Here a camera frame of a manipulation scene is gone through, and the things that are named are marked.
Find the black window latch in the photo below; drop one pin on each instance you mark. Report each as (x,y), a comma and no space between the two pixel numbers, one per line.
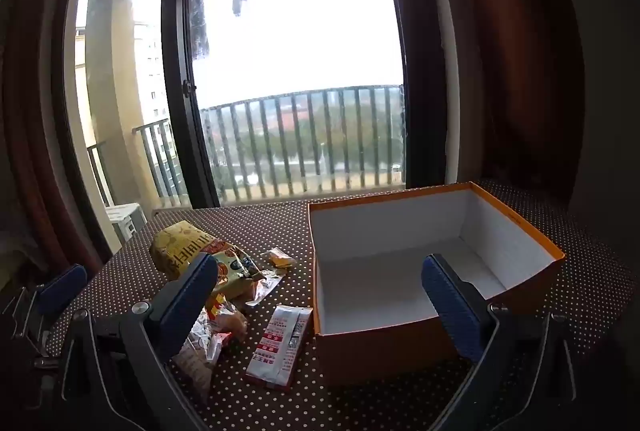
(188,88)

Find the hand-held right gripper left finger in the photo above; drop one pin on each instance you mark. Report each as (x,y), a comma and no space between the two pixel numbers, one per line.
(192,296)

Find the dark printed snack packet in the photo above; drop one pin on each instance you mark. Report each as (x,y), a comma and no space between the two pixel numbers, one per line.
(237,263)

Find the red and white packet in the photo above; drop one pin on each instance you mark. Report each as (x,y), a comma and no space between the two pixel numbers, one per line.
(280,346)

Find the orange cardboard box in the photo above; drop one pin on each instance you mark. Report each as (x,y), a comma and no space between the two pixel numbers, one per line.
(380,271)

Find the balcony railing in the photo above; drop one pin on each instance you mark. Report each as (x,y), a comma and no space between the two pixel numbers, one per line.
(300,94)

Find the distant apartment building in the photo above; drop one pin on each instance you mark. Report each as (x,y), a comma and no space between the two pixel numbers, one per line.
(152,76)

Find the black window frame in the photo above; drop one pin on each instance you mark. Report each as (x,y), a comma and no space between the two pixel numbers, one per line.
(180,61)

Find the orange clear-ended snack packet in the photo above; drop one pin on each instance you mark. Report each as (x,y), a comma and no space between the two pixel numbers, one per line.
(265,288)

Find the clear pastry packet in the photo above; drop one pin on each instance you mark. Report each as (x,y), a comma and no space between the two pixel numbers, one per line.
(230,323)

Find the reddish brown curtain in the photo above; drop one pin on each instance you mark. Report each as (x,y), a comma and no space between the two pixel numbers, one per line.
(30,136)

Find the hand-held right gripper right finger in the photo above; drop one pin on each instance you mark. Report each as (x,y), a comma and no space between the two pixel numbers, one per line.
(450,311)

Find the yellow chip bag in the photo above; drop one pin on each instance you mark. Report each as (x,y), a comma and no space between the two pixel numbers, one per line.
(175,246)

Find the white air conditioner unit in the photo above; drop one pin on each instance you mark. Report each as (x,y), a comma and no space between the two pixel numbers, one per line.
(125,217)

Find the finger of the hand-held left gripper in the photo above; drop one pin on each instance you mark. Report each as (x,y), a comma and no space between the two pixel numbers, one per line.
(62,288)

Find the white and red snack wrapper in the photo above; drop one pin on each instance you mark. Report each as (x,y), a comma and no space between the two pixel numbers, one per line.
(200,361)

